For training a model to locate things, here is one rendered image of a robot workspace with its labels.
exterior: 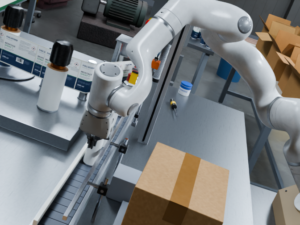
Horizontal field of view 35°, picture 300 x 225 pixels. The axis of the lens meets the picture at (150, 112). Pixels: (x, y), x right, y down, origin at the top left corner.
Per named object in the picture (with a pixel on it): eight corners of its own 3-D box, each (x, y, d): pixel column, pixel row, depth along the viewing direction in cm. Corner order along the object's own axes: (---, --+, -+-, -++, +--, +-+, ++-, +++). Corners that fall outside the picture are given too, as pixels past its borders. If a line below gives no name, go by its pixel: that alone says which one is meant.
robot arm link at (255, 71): (293, 140, 164) (264, 134, 178) (314, 116, 166) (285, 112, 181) (211, 26, 148) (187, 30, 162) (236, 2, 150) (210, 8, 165)
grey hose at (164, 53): (151, 78, 215) (166, 35, 207) (159, 81, 215) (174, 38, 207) (150, 80, 212) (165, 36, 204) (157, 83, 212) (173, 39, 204)
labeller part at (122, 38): (121, 35, 242) (122, 33, 242) (141, 42, 242) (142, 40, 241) (115, 40, 229) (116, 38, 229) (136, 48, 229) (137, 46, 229)
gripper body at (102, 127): (119, 105, 149) (113, 129, 157) (89, 93, 150) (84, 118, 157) (112, 120, 144) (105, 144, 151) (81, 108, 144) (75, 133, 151)
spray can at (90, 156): (84, 157, 173) (100, 108, 165) (97, 162, 173) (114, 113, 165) (80, 163, 168) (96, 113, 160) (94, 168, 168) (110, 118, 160)
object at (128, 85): (114, 110, 219) (127, 70, 211) (125, 114, 219) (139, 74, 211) (112, 114, 214) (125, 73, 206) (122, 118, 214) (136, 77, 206)
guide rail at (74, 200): (135, 94, 226) (136, 92, 226) (137, 95, 226) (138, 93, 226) (61, 219, 127) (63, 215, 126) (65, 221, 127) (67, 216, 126)
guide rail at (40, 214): (117, 99, 228) (118, 95, 228) (120, 100, 228) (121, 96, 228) (31, 225, 129) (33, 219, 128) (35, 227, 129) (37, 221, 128)
